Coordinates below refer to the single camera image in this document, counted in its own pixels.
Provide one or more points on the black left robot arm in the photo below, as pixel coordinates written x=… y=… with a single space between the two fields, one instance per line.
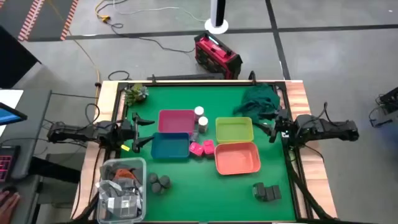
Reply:
x=81 y=132

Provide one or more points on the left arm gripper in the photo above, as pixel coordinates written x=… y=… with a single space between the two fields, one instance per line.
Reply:
x=127 y=133

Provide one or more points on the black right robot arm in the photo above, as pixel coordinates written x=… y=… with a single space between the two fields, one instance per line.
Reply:
x=326 y=127

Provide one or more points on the grey wrapped packets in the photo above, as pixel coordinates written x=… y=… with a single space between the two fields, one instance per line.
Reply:
x=119 y=202

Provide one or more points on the blue plastic bin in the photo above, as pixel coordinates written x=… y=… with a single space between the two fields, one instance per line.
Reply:
x=169 y=146

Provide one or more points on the dark green cloth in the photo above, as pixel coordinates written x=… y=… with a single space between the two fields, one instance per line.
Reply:
x=258 y=99

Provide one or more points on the computer monitor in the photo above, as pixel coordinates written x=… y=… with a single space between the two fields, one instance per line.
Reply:
x=9 y=115

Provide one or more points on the person's hand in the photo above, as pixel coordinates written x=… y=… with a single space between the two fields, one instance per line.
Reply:
x=7 y=207

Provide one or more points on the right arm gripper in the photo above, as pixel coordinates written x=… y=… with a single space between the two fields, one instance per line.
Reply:
x=284 y=124

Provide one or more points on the white paper sheet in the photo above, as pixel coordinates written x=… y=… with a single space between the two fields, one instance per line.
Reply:
x=11 y=95

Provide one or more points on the black flat bar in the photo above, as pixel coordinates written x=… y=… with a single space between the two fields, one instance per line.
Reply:
x=186 y=76

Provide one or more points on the black panel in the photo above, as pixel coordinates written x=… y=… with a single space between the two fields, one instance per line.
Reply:
x=14 y=59

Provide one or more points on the black computer mouse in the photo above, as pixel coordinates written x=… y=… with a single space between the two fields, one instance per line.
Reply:
x=9 y=188

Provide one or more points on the white pole stand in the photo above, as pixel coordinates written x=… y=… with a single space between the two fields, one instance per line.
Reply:
x=216 y=12

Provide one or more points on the orange plastic bin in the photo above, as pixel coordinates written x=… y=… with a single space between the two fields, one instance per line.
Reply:
x=237 y=158

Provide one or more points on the keyboard with pink backlight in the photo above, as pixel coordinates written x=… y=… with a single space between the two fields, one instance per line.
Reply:
x=6 y=163

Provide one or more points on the grey desk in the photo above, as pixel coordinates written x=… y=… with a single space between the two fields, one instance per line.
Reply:
x=34 y=124

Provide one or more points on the small succulent plant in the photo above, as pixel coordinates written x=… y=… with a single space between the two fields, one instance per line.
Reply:
x=136 y=93

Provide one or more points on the orange cloth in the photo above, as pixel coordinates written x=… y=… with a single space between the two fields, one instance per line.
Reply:
x=124 y=174

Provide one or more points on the green table mat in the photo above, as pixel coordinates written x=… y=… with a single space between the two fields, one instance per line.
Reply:
x=202 y=193

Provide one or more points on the square black-capped spice jar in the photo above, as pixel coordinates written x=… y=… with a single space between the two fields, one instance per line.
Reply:
x=269 y=193
x=277 y=192

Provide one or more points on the round black-capped spice jar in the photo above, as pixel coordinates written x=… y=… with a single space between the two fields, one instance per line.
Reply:
x=153 y=178
x=156 y=187

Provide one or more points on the lime green plastic bin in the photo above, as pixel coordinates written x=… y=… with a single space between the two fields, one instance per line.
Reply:
x=234 y=130

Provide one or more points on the clear plastic storage container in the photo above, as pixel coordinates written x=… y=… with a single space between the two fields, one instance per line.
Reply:
x=143 y=199

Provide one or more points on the pink plastic bin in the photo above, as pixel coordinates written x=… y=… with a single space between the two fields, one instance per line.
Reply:
x=175 y=121

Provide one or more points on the dark grey blocks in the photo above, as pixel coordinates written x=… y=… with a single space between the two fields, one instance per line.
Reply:
x=258 y=190

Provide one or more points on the grey cylindrical weights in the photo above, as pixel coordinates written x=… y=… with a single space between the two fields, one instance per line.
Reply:
x=164 y=181

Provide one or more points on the red and black toolbox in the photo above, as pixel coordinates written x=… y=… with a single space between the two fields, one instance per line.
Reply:
x=217 y=54

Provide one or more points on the yellow tag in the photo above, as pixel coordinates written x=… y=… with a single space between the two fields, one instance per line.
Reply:
x=125 y=147

